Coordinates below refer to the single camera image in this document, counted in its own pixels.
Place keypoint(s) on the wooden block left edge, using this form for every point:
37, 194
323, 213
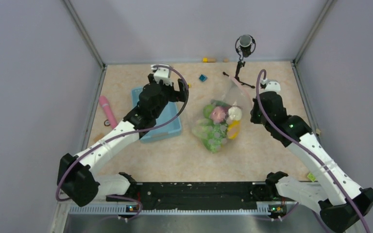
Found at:
98, 137

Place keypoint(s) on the green studded brick block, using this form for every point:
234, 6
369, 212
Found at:
311, 177

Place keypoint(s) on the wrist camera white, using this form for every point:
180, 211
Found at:
162, 72
270, 85

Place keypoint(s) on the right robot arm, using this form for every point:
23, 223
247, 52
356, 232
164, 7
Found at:
339, 200

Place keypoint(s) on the blue square block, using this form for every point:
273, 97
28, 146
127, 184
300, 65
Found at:
202, 78

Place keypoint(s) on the clear zip top bag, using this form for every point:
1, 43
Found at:
227, 93

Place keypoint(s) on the yellow wooden cylinder block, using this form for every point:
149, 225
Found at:
209, 60

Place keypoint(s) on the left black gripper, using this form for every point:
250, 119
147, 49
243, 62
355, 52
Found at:
178, 95

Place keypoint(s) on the yellow lemon toy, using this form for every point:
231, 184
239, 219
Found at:
233, 130

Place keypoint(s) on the green lettuce toy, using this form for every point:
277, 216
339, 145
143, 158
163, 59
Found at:
212, 135

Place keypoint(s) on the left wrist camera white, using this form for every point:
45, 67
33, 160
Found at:
162, 72

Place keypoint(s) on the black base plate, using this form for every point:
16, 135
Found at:
207, 196

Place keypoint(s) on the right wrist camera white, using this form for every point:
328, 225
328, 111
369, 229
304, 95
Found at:
270, 85

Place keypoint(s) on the black microphone on tripod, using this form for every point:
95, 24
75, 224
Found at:
245, 45

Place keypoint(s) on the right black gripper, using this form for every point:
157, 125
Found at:
254, 118

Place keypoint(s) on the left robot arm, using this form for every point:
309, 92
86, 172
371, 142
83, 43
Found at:
77, 180

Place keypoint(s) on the green lime toy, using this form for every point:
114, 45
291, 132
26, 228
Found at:
207, 110

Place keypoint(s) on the pink cylinder toy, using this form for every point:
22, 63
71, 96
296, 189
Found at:
105, 105

